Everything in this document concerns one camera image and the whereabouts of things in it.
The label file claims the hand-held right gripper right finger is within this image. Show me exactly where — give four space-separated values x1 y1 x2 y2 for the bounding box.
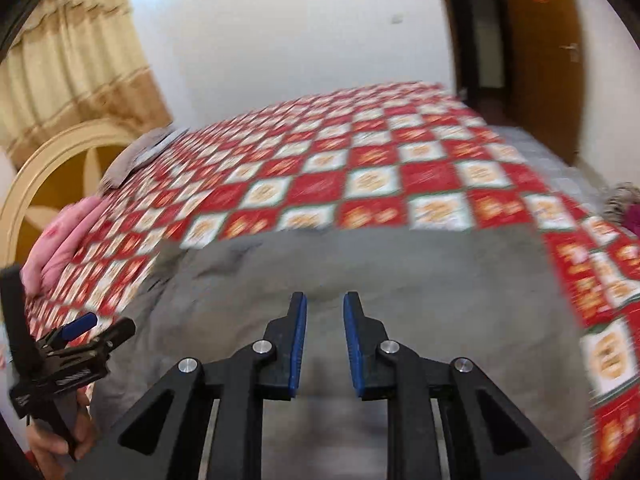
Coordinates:
343 291 585 480

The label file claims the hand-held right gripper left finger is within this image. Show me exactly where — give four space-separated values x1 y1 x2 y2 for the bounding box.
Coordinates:
67 291 308 480

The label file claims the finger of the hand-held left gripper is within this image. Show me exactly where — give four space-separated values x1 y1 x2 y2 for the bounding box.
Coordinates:
50 312 99 348
85 317 137 356

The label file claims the grey puffer jacket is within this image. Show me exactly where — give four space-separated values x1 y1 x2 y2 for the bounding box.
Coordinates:
65 227 596 480

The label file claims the pile of clothes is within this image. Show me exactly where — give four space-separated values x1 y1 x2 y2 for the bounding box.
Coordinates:
602 182 640 239

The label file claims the person's left hand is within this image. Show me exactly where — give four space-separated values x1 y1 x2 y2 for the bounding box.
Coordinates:
26 389 99 472

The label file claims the pink floral quilt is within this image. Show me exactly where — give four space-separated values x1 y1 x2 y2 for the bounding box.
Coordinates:
22 195 109 297

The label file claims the cream wooden headboard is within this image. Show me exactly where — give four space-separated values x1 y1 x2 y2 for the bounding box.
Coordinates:
0 117 172 267

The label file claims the red checkered bed sheet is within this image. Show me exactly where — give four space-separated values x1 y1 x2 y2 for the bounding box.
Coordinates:
22 80 640 480

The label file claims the striped pillow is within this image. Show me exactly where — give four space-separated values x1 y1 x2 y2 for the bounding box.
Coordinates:
97 126 189 192

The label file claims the beige patterned curtain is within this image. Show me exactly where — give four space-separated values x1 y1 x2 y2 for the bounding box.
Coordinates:
0 0 174 171

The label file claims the brown wooden door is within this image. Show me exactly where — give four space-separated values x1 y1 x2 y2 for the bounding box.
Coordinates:
500 0 587 167

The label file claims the brown door frame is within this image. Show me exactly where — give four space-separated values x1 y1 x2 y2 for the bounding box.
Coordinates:
434 0 482 107

